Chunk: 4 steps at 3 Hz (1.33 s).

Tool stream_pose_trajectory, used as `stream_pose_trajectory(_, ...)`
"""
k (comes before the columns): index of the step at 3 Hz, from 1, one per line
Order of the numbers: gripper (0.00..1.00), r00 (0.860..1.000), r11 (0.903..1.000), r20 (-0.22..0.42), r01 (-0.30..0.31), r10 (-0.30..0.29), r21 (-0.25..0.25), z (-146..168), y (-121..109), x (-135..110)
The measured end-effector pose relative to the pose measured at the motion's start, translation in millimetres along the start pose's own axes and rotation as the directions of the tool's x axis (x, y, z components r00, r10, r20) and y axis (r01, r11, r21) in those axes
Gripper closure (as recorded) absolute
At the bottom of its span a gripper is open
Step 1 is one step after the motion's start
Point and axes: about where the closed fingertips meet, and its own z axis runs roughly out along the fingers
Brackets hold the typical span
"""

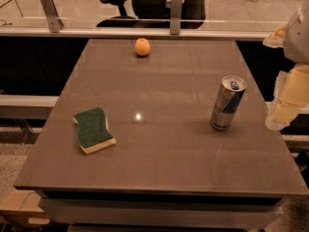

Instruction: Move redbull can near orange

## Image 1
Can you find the black office chair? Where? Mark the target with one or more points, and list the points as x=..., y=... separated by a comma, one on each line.
x=155, y=14

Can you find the metal rail bracket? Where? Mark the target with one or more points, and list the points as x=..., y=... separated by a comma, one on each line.
x=176, y=17
x=54, y=22

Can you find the silver blue redbull can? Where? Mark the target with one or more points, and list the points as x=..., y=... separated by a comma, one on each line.
x=229, y=95

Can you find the left metal rail bracket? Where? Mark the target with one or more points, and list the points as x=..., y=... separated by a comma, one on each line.
x=54, y=22

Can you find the cardboard box under table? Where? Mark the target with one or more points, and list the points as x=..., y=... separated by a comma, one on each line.
x=21, y=207

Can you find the orange fruit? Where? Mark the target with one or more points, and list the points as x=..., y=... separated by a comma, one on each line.
x=142, y=47

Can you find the green yellow sponge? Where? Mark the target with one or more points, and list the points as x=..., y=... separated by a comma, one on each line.
x=92, y=130

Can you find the middle metal rail bracket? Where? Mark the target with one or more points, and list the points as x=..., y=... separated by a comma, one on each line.
x=176, y=17

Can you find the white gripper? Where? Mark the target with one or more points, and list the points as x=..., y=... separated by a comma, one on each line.
x=297, y=38

